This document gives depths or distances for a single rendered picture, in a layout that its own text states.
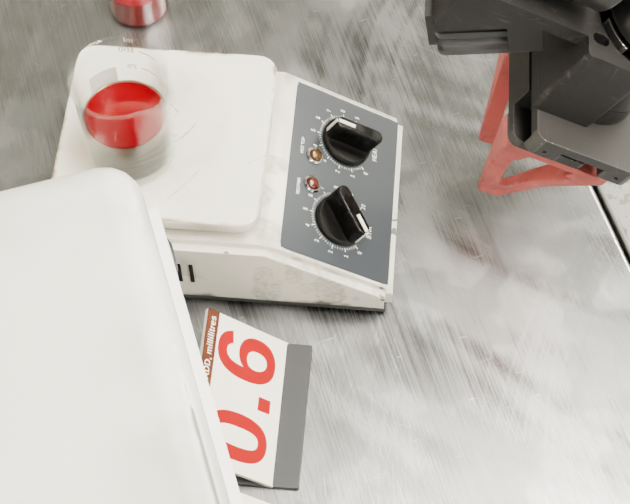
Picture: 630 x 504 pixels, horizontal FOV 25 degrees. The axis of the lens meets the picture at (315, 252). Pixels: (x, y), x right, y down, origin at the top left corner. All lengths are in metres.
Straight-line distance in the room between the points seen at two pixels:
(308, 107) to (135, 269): 0.68
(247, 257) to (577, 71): 0.22
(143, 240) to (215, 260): 0.63
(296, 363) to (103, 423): 0.67
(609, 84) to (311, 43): 0.30
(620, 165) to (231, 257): 0.22
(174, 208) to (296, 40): 0.22
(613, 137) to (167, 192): 0.25
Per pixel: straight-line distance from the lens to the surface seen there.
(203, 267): 0.81
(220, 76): 0.83
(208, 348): 0.79
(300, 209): 0.81
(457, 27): 0.70
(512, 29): 0.70
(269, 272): 0.80
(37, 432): 0.16
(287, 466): 0.80
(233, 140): 0.80
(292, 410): 0.81
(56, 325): 0.17
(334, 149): 0.84
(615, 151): 0.75
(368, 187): 0.84
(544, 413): 0.83
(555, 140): 0.73
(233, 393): 0.79
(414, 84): 0.94
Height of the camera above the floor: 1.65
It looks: 60 degrees down
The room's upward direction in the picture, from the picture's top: straight up
